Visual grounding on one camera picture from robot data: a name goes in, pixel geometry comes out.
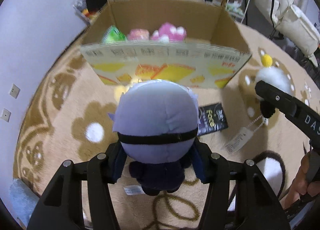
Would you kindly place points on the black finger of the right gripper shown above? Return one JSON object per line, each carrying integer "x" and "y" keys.
{"x": 298, "y": 113}

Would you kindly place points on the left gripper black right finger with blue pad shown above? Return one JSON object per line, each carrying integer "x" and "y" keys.
{"x": 256, "y": 205}

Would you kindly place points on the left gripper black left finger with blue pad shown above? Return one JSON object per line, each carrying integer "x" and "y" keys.
{"x": 61, "y": 204}

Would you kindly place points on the white fluffy pompom plush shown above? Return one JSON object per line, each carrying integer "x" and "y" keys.
{"x": 271, "y": 79}

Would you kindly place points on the black face tissue pack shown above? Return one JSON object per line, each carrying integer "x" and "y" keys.
{"x": 211, "y": 119}

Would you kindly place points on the lavender-haired doll plush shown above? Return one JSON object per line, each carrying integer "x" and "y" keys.
{"x": 157, "y": 123}

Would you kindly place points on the pink bear plush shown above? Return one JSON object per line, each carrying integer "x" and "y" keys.
{"x": 169, "y": 33}

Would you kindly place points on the green tissue pack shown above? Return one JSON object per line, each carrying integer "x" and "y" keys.
{"x": 113, "y": 34}

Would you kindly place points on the pink plastic-wrapped tissue pack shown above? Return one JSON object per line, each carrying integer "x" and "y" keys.
{"x": 138, "y": 35}

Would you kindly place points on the yellow bear plush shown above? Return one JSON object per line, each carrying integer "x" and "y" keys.
{"x": 119, "y": 91}

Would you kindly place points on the person's right hand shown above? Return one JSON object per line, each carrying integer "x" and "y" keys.
{"x": 300, "y": 185}

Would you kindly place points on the beige patterned carpet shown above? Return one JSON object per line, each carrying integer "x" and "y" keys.
{"x": 68, "y": 120}

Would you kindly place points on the open cardboard box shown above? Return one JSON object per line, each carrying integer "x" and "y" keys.
{"x": 212, "y": 53}

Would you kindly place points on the white metal cart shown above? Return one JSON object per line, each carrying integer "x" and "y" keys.
{"x": 237, "y": 9}

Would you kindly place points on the plastic bag of toys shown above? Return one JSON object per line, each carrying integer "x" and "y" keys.
{"x": 80, "y": 8}

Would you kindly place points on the lower wall socket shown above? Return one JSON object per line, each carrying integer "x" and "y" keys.
{"x": 5, "y": 115}

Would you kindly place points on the wall socket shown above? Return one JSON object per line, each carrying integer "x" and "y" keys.
{"x": 14, "y": 91}
{"x": 5, "y": 115}

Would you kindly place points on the upper wall socket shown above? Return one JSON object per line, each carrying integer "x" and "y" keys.
{"x": 14, "y": 91}

